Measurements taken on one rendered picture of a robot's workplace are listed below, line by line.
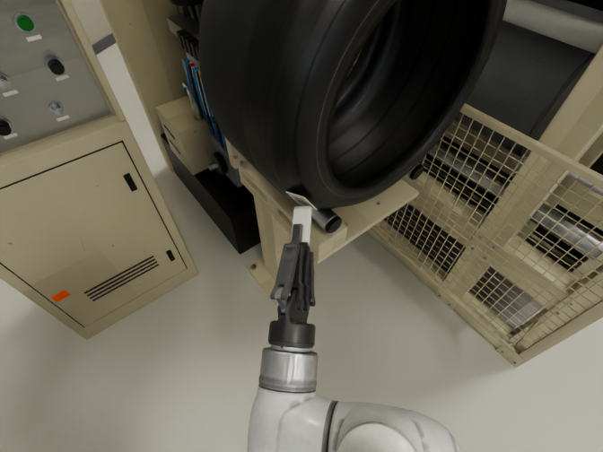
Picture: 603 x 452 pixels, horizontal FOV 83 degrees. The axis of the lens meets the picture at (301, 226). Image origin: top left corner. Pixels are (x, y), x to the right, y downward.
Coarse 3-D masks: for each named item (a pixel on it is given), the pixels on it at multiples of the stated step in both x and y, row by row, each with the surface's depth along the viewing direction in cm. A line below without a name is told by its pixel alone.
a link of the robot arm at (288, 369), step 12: (264, 348) 54; (276, 348) 52; (288, 348) 51; (300, 348) 52; (264, 360) 52; (276, 360) 50; (288, 360) 50; (300, 360) 50; (312, 360) 51; (264, 372) 51; (276, 372) 49; (288, 372) 49; (300, 372) 50; (312, 372) 51; (264, 384) 50; (276, 384) 49; (288, 384) 49; (300, 384) 49; (312, 384) 51
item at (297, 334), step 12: (288, 300) 53; (288, 312) 52; (300, 312) 56; (276, 324) 53; (288, 324) 52; (300, 324) 52; (312, 324) 54; (276, 336) 52; (288, 336) 51; (300, 336) 52; (312, 336) 53
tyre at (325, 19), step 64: (256, 0) 43; (320, 0) 39; (384, 0) 41; (448, 0) 71; (256, 64) 45; (320, 64) 42; (384, 64) 88; (448, 64) 78; (256, 128) 50; (320, 128) 49; (384, 128) 89; (320, 192) 61
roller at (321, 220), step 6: (300, 204) 79; (312, 210) 77; (318, 210) 76; (324, 210) 75; (330, 210) 76; (312, 216) 77; (318, 216) 76; (324, 216) 75; (330, 216) 74; (336, 216) 75; (318, 222) 76; (324, 222) 75; (330, 222) 74; (336, 222) 75; (324, 228) 75; (330, 228) 75; (336, 228) 77
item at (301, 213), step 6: (294, 210) 61; (300, 210) 60; (306, 210) 60; (294, 216) 60; (300, 216) 60; (306, 216) 59; (294, 222) 60; (300, 222) 59; (306, 222) 59; (306, 228) 59; (306, 234) 58; (306, 240) 58
